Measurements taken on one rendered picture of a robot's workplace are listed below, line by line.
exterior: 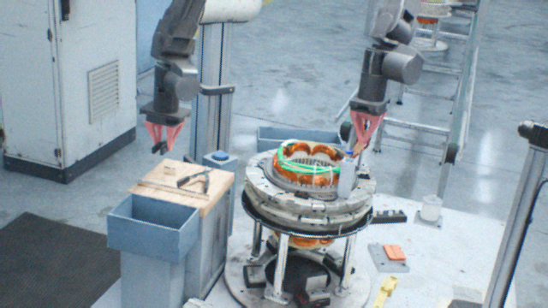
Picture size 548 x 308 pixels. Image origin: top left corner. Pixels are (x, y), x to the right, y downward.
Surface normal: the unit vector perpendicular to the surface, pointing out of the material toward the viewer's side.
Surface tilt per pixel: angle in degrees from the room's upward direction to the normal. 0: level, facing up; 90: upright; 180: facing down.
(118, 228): 90
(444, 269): 0
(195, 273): 90
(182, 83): 91
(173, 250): 90
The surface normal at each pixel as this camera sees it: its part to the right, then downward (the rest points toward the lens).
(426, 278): 0.09, -0.90
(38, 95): -0.31, 0.37
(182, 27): 0.41, 0.77
